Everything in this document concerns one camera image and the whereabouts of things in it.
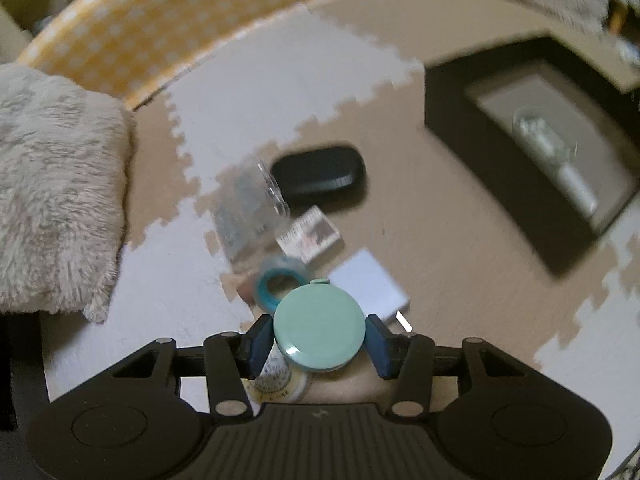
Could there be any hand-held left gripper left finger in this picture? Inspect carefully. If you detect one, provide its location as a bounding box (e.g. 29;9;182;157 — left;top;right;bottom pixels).
112;315;273;417

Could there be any black storage box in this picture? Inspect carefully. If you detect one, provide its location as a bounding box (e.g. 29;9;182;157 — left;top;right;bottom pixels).
424;34;640;278

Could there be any black oval case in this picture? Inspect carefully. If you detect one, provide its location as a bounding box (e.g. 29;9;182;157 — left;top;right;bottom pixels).
270;145;366;206

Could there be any beige white foam puzzle mat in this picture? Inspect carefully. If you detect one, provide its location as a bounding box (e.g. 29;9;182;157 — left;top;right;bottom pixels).
42;0;640;480

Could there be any clear plastic blister pack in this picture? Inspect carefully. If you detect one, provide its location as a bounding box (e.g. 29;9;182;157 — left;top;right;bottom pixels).
205;156;293;273

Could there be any small printed box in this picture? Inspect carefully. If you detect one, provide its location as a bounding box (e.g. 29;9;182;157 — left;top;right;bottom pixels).
279;206;345;265

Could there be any yellow white round spool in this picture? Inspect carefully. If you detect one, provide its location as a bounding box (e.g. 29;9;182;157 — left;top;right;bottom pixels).
242;345;313;403

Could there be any teal tape roll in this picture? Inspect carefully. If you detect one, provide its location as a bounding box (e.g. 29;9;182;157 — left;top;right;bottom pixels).
252;256;312;313

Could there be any mint green round case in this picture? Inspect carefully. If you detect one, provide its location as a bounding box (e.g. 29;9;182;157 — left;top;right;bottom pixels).
273;277;367;373

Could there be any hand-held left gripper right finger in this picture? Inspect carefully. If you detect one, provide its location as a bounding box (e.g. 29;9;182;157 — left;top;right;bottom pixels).
365;314;528;417

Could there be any white card box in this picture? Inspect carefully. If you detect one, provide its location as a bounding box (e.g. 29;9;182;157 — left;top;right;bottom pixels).
327;249;412;326

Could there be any clear round container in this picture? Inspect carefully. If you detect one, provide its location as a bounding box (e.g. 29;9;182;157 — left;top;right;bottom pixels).
512;107;601;218

